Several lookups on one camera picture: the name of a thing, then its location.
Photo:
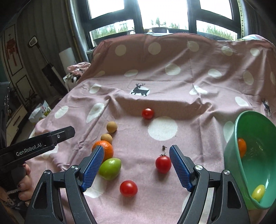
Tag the white cylindrical appliance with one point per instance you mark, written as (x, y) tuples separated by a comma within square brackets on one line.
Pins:
[(66, 58)]

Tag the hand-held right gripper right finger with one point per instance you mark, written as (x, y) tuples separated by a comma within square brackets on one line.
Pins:
[(180, 168)]

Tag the grey curtain with trim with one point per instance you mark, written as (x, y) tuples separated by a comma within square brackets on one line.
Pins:
[(241, 19)]

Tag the red cherry tomato with stem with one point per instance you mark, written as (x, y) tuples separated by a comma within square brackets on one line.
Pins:
[(163, 164)]

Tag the red wall hanging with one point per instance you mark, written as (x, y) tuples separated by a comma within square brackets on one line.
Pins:
[(10, 46)]

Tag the pink polka dot cloth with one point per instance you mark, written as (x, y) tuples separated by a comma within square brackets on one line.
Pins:
[(172, 86)]

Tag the orange mandarin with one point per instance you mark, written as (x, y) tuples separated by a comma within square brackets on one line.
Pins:
[(242, 147), (109, 149)]

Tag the black framed window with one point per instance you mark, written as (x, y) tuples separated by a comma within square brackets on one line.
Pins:
[(193, 15)]

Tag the person's left hand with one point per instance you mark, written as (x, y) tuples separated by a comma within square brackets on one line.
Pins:
[(27, 183)]

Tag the yellow small fruit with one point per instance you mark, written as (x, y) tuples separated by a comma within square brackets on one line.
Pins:
[(258, 191)]

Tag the pink crumpled clothes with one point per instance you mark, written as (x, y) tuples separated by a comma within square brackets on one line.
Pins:
[(79, 66)]

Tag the green plastic bowl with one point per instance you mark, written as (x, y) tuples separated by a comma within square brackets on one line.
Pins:
[(235, 155)]

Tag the black shelf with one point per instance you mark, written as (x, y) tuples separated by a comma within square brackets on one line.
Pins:
[(4, 107)]

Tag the potted plant outside window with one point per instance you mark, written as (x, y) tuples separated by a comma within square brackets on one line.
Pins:
[(159, 27)]

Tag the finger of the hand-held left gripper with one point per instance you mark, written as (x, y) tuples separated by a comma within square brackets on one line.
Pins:
[(62, 134)]

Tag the light blue cloth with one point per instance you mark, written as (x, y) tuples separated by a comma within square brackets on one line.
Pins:
[(251, 37)]

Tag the black and white patterned bag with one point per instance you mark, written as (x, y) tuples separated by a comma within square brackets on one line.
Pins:
[(71, 78)]

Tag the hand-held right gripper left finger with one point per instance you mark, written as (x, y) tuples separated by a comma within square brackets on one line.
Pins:
[(93, 168)]

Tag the dark potted plant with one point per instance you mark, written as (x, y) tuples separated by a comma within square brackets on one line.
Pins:
[(30, 99)]

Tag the brown longan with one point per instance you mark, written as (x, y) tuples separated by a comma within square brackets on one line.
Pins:
[(106, 138), (112, 126)]

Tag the printed paper bag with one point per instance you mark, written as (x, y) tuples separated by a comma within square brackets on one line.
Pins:
[(41, 112)]

